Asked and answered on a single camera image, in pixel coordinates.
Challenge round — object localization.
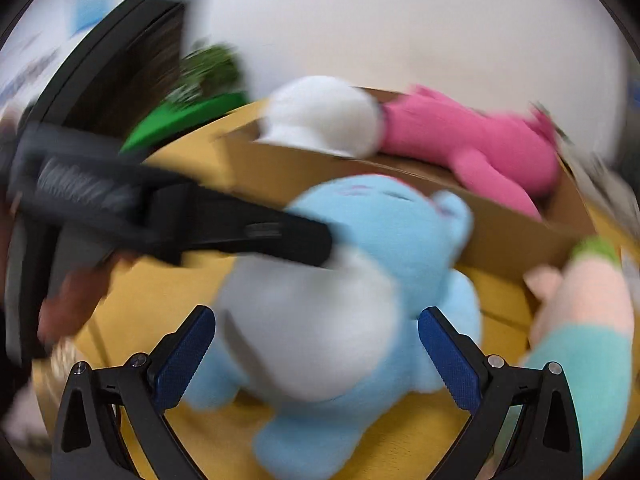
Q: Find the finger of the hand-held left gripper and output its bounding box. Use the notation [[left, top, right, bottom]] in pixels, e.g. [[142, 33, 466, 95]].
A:
[[179, 184, 336, 270]]

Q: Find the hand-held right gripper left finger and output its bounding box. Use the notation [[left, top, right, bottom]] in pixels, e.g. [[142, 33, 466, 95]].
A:
[[50, 304, 217, 480]]

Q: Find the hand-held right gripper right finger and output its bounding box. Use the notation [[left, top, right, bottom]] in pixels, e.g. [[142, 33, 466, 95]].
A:
[[418, 305, 585, 480]]

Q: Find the blue and white plush toy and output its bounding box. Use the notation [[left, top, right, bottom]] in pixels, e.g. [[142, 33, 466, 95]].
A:
[[184, 173, 483, 479]]

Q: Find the teal pink plush toy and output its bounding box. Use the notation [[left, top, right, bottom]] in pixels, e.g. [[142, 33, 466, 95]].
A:
[[517, 236, 637, 479]]

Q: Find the brown cardboard box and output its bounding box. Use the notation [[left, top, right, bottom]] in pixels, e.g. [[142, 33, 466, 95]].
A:
[[217, 86, 598, 348]]

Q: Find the person's left hand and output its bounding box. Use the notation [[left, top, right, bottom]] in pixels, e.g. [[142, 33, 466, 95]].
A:
[[36, 251, 135, 347]]

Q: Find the green mat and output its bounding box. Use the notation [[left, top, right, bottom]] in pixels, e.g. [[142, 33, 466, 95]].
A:
[[119, 91, 251, 155]]

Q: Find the black framed screen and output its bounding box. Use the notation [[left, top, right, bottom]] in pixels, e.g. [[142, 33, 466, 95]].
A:
[[27, 0, 190, 140]]

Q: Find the large green potted plant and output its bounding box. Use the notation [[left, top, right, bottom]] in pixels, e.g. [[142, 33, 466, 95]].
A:
[[171, 44, 247, 107]]

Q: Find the blue wall poster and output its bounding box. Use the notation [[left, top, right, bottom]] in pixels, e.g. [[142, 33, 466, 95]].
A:
[[66, 0, 117, 32]]

